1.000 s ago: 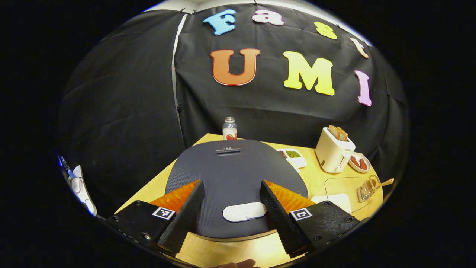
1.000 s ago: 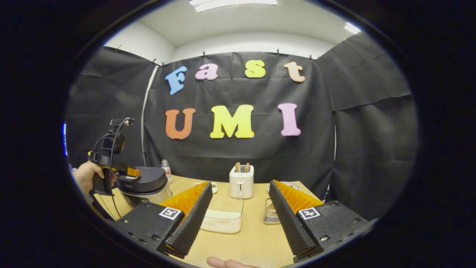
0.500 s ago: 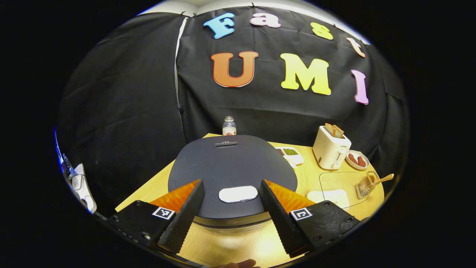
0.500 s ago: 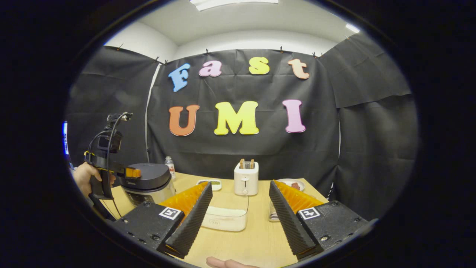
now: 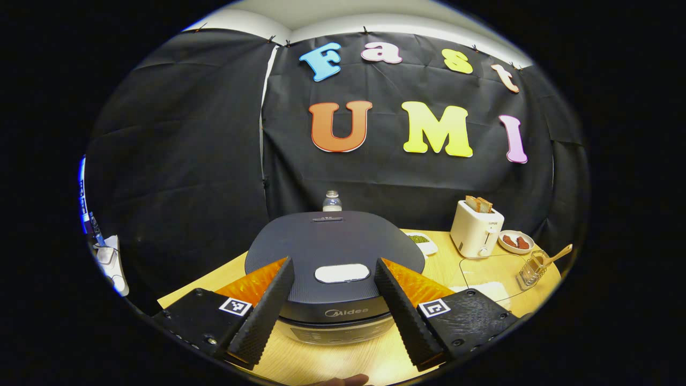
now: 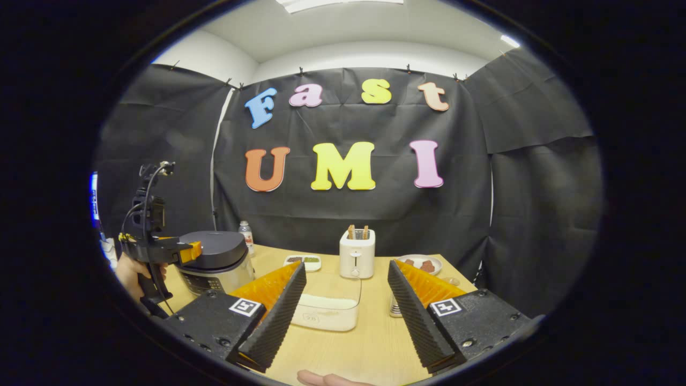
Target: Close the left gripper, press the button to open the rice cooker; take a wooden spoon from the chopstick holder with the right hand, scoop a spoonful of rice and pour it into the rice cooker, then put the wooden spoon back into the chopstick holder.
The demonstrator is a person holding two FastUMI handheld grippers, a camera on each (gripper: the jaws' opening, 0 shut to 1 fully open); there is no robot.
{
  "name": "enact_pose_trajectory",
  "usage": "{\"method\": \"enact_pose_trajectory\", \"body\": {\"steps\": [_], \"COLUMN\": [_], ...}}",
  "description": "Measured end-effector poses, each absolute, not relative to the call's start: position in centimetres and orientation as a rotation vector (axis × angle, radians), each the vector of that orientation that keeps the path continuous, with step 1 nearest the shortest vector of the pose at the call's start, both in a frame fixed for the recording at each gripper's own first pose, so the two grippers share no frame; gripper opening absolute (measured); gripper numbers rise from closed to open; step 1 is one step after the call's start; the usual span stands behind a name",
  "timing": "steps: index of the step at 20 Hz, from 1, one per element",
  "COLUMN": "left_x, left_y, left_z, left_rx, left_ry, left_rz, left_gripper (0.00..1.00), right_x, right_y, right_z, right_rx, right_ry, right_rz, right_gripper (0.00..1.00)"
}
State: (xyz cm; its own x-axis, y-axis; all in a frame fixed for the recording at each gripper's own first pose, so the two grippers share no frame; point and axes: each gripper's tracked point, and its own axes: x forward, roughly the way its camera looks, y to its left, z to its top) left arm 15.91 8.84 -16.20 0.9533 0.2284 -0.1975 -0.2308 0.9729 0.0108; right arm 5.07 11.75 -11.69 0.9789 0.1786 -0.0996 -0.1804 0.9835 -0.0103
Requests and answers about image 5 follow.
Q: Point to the wooden spoon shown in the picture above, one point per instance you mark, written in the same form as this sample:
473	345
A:
560	251

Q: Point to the red meat piece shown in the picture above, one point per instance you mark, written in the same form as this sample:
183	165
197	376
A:
509	240
523	243

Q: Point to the white divided bean dish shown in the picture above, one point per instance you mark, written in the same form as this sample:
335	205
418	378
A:
429	247

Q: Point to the white round plate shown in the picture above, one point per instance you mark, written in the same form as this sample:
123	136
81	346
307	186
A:
517	251

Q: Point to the toast slice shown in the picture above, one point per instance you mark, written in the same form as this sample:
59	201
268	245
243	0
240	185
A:
485	205
471	202

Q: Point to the white plastic object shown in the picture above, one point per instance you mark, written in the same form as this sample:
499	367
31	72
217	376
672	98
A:
115	273

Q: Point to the clear water bottle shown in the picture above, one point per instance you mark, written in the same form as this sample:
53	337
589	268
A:
332	202

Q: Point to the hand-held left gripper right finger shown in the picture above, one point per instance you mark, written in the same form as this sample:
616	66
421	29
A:
404	316

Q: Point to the dark grey rice cooker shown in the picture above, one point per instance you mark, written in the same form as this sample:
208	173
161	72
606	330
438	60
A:
332	241

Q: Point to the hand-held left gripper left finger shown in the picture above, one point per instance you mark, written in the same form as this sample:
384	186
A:
265	316

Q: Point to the white toaster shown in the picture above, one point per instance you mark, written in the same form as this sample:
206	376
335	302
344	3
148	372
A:
474	236

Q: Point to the black backdrop cloth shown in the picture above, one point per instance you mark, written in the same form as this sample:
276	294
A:
375	182

